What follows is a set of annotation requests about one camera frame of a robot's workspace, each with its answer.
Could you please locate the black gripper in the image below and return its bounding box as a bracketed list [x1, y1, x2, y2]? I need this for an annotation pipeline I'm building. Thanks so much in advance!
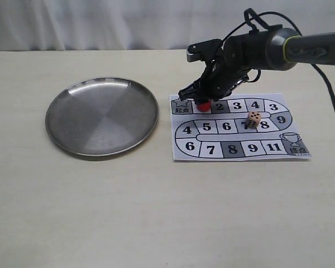
[178, 35, 269, 101]

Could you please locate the red cylinder game piece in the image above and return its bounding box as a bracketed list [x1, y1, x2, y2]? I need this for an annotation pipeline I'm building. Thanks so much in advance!
[196, 100, 211, 113]

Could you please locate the wooden die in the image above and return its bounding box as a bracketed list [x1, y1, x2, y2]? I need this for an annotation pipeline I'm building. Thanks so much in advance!
[245, 111, 261, 128]

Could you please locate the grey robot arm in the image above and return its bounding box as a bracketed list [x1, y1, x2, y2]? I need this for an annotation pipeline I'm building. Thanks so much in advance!
[179, 26, 335, 104]

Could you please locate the paper game board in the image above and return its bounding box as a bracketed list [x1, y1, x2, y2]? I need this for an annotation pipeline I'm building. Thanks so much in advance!
[170, 93, 311, 161]

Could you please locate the round steel plate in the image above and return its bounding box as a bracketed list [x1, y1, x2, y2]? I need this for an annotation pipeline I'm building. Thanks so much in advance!
[45, 76, 159, 158]

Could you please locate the white curtain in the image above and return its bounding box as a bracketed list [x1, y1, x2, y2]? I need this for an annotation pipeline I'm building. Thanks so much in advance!
[0, 1, 335, 51]

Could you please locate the black cable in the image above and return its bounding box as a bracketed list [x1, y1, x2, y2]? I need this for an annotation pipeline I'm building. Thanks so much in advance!
[220, 8, 335, 140]

